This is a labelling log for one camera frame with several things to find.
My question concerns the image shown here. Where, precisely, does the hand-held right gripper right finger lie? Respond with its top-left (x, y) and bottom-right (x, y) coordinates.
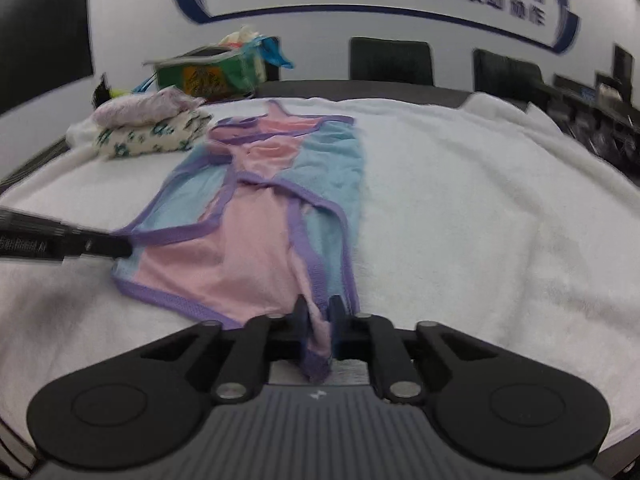
top-left (327, 294), bottom-right (503, 405)

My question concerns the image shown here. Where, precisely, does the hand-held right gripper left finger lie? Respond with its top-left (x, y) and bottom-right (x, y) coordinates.
top-left (135, 294), bottom-right (312, 405)

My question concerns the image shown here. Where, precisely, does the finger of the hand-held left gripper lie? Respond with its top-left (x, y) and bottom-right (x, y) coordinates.
top-left (62, 226), bottom-right (135, 261)

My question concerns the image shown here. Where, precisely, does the pink and blue mesh garment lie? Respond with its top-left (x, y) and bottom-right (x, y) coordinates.
top-left (111, 99), bottom-right (369, 382)

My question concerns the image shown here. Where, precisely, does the folded cream teal-flower garment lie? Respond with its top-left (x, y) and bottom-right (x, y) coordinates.
top-left (95, 109), bottom-right (214, 161)

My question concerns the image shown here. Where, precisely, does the folded pink floral garment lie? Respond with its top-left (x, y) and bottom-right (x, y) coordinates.
top-left (92, 86), bottom-right (206, 129)

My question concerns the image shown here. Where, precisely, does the white fluffy towel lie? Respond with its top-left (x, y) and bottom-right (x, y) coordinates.
top-left (0, 91), bottom-right (640, 456)

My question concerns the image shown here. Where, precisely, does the cream cloth in bag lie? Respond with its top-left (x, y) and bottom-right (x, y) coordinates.
top-left (220, 25), bottom-right (262, 49)

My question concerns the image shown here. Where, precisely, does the black office chair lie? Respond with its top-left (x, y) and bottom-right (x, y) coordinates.
top-left (349, 36), bottom-right (434, 86)
top-left (472, 48), bottom-right (545, 104)

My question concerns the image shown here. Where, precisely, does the black desk equipment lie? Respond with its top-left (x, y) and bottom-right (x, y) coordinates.
top-left (545, 45), bottom-right (640, 177)

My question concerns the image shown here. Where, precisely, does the green bag with blue straps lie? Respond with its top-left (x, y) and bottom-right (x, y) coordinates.
top-left (144, 35), bottom-right (296, 102)

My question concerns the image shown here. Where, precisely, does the large black wall screen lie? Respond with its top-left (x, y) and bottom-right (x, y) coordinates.
top-left (0, 0), bottom-right (96, 116)

